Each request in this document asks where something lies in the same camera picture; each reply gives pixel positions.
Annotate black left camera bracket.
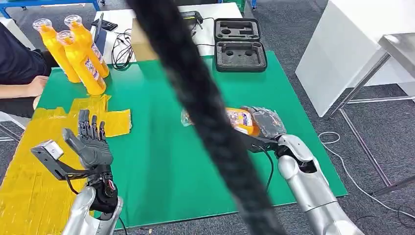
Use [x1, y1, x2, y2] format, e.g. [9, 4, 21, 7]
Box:
[30, 146, 95, 182]

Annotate green plastic crate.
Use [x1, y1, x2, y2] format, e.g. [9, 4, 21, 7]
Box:
[224, 0, 246, 13]

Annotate black remote control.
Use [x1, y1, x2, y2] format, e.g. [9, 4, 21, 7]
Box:
[91, 19, 118, 32]

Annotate tangled black cables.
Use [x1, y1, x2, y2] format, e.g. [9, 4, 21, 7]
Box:
[111, 28, 134, 71]

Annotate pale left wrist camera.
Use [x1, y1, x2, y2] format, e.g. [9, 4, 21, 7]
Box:
[42, 140, 65, 161]

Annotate black camera bracket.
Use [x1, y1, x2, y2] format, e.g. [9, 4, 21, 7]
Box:
[30, 146, 95, 182]
[240, 131, 279, 153]

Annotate brown cardboard box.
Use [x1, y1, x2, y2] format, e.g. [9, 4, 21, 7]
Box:
[131, 18, 160, 62]

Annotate black controller device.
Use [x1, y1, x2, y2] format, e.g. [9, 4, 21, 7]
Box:
[180, 10, 204, 25]

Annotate dark flat tablet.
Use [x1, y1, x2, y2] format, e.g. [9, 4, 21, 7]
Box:
[93, 13, 108, 56]

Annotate black right camera bracket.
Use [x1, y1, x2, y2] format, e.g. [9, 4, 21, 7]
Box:
[240, 131, 279, 153]

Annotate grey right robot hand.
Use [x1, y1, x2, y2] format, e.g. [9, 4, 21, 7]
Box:
[241, 105, 288, 141]

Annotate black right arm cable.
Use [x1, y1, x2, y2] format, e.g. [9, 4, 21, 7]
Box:
[257, 146, 275, 192]

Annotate person's right hand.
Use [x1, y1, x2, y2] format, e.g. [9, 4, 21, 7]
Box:
[27, 75, 49, 97]

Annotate white floor cable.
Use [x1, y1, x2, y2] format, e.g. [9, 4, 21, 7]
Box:
[317, 131, 415, 220]

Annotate white cabinet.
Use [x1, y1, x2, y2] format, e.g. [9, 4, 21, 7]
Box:
[295, 0, 415, 118]

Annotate steel frame table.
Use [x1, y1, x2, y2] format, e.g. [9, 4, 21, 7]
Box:
[328, 32, 415, 197]

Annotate black floor cable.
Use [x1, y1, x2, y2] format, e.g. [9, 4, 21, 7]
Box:
[355, 205, 415, 230]

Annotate orange drink bottle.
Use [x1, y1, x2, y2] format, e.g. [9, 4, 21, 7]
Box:
[64, 14, 110, 79]
[32, 18, 81, 84]
[181, 107, 262, 137]
[56, 30, 107, 96]

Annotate blue metal frame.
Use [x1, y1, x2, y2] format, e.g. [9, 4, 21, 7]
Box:
[0, 0, 102, 19]

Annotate black foam tool case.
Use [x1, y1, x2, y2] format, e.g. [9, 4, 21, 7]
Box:
[213, 18, 268, 73]

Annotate thin black cable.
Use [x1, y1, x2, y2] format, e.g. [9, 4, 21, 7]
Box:
[193, 17, 217, 48]

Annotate green table mat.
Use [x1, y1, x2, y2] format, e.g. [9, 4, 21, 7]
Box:
[37, 50, 348, 229]

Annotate white table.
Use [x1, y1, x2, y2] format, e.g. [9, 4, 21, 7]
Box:
[91, 2, 244, 66]

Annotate person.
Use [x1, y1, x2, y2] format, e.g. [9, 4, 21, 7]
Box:
[0, 22, 50, 119]

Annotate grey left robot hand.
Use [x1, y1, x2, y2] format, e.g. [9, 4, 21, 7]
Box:
[62, 109, 114, 169]

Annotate black braided cable sleeve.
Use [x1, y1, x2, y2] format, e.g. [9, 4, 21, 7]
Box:
[125, 0, 289, 235]

